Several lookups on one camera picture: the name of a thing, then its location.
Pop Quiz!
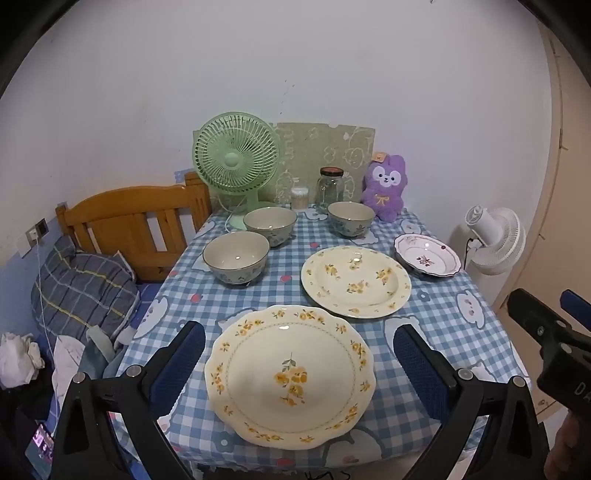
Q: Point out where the glass jar dark lid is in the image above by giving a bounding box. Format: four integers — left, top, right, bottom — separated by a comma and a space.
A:
316, 167, 346, 209

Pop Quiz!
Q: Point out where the cream bowl blue floral outside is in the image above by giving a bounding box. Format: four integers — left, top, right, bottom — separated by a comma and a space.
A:
243, 207, 298, 247
203, 232, 271, 287
327, 202, 376, 238

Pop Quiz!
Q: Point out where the beige wooden door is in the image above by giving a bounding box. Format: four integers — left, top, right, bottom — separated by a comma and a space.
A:
492, 21, 591, 421

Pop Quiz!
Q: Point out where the green printed wall board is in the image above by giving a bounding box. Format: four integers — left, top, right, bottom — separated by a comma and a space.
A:
276, 122, 376, 213

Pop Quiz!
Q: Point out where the black garment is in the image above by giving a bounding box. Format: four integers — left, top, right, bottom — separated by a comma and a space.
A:
0, 383, 61, 462

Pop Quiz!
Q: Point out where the round yellow floral plate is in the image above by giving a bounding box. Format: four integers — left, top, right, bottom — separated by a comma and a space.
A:
301, 246, 413, 319

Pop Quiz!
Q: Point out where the green desk fan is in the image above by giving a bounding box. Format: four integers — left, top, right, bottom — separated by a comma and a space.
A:
192, 114, 281, 230

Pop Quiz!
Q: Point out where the blue bed sheet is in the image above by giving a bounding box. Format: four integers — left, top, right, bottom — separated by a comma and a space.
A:
124, 281, 164, 333

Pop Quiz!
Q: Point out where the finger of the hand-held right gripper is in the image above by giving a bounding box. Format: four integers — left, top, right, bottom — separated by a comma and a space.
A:
507, 288, 576, 357
560, 289, 591, 334

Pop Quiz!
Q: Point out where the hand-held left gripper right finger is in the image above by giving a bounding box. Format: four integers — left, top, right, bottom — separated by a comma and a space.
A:
392, 323, 552, 480

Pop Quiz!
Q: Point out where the white desk fan cable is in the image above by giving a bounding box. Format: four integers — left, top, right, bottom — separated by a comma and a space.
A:
216, 196, 247, 232

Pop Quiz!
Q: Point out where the purple plush bunny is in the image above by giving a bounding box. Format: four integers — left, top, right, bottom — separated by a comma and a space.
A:
360, 151, 408, 223

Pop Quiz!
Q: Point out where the grey plaid pillow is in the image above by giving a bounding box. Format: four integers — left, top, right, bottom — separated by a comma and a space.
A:
31, 237, 140, 340

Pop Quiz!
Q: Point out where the wall socket panel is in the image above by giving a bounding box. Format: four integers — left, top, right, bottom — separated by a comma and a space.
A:
18, 218, 49, 258

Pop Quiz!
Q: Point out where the scalloped yellow floral plate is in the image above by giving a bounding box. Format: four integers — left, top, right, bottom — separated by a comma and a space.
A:
204, 305, 376, 450

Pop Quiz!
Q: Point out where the white plate red floral print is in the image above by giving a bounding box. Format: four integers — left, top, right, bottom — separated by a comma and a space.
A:
394, 233, 462, 279

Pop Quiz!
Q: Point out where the teal garment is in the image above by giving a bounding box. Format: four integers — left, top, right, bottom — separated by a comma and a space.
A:
78, 325, 134, 384

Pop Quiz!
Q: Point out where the wooden bed headboard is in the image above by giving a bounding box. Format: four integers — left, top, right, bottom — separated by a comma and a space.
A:
55, 172, 213, 283

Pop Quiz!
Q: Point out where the white crumpled bag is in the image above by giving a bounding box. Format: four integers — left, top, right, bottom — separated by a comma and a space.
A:
0, 331, 45, 388

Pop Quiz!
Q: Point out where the white standing fan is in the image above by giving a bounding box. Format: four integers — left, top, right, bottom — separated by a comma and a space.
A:
450, 205, 527, 278

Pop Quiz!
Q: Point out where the white charging cable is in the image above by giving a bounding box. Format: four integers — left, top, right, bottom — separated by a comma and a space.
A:
33, 242, 58, 439

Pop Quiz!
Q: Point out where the smartphone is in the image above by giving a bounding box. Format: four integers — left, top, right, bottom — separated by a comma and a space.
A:
25, 422, 56, 472

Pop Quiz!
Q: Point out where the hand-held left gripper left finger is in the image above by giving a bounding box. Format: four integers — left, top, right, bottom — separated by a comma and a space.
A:
48, 320, 206, 480

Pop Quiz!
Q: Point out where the white garment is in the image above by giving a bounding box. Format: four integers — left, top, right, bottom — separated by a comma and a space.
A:
52, 335, 88, 407

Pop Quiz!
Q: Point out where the blue checkered bear tablecloth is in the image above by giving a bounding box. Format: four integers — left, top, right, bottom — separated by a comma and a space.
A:
113, 205, 532, 469

